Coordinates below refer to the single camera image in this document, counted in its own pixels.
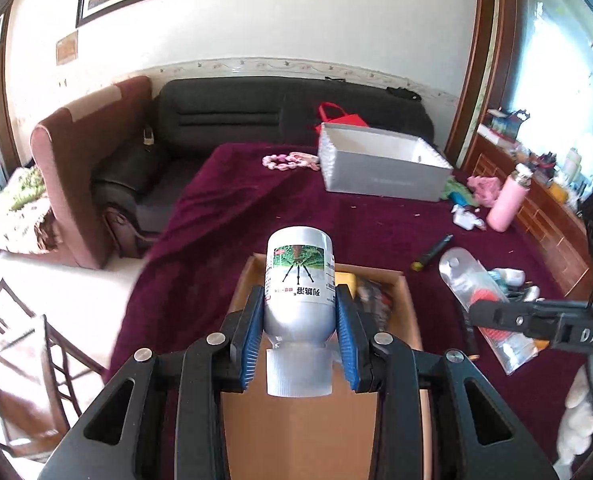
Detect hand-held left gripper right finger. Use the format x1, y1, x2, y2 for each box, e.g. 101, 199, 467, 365
335, 284, 559, 480

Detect pink cloth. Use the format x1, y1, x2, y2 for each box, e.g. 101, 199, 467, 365
467, 175, 506, 207

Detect grey rectangular box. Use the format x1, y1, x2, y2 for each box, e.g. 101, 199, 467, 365
317, 122, 454, 203

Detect patterned cushion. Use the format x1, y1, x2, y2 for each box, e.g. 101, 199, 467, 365
0, 165, 60, 253

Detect clear plastic zip bag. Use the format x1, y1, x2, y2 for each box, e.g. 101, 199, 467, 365
439, 247, 549, 376

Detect pink chain toy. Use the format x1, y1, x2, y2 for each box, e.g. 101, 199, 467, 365
262, 151, 321, 173

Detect black marker yellow cap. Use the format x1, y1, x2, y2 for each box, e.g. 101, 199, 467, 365
410, 234, 454, 272

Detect wooden cabinet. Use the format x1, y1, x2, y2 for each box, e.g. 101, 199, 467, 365
469, 135, 593, 306

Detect small white tubes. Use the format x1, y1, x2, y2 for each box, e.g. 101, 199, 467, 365
486, 267, 542, 302

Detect black printed packet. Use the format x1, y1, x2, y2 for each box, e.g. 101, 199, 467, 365
353, 277, 394, 333

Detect green cloth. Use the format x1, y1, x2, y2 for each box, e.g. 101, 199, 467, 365
440, 180, 479, 208

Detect white usb charger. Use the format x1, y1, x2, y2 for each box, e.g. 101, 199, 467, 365
451, 205, 487, 232

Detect pink water bottle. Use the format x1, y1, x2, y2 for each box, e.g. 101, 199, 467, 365
486, 163, 534, 233

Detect wooden chair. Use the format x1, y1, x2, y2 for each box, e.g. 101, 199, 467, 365
0, 280, 107, 461

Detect black handbag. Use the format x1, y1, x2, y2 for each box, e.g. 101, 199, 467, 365
92, 127, 172, 201

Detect maroon armchair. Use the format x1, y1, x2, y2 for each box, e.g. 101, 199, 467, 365
31, 76, 153, 270

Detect cardboard box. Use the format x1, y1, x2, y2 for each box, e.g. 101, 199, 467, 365
220, 252, 432, 480

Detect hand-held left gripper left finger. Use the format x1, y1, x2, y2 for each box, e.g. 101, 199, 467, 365
36, 284, 267, 480

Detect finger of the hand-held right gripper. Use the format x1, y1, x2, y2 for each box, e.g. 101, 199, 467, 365
469, 299, 561, 347

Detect maroon tablecloth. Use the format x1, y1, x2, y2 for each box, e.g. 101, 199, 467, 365
104, 142, 593, 480

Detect small wall notice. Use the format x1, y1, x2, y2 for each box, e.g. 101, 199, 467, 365
55, 31, 79, 66

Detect black sofa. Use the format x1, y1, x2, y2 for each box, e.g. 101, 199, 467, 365
92, 78, 434, 241

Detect wooden door frame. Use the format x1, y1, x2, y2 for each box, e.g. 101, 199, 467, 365
446, 0, 519, 171

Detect white plastic bottle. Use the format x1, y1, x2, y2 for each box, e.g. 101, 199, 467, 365
263, 226, 337, 398

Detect red tote bag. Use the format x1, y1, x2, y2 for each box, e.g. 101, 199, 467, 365
317, 102, 369, 133

